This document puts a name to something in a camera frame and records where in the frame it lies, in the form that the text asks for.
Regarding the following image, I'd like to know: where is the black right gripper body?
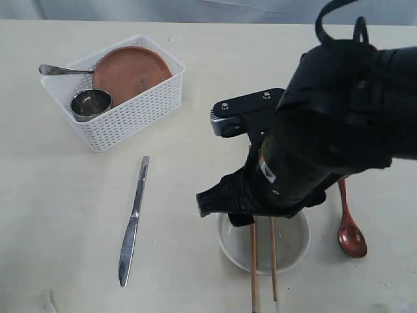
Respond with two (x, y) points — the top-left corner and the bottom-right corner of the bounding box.
(240, 130), (349, 219)

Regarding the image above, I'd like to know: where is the light wooden chopstick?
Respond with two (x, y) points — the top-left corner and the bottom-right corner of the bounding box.
(250, 222), (259, 313)

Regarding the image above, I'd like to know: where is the white ceramic bowl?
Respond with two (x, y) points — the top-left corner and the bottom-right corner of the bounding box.
(216, 212), (311, 276)

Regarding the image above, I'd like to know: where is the dark red wooden spoon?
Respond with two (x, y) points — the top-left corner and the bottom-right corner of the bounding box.
(338, 178), (367, 258)

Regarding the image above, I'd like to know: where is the silver table knife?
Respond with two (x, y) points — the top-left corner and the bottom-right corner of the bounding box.
(118, 156), (150, 287)

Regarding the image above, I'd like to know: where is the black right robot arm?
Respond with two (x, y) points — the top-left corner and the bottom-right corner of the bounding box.
(196, 1), (416, 227)

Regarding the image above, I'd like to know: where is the white perforated plastic basket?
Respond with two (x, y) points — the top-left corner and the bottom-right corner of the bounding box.
(40, 35), (185, 153)

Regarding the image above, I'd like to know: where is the brown round plate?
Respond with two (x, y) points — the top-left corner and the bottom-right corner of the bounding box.
(92, 46), (173, 108)

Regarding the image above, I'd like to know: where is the stainless steel cup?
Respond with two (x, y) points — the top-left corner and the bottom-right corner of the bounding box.
(70, 89), (112, 123)

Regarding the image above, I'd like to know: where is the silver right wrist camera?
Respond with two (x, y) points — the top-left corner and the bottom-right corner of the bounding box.
(210, 88), (285, 146)

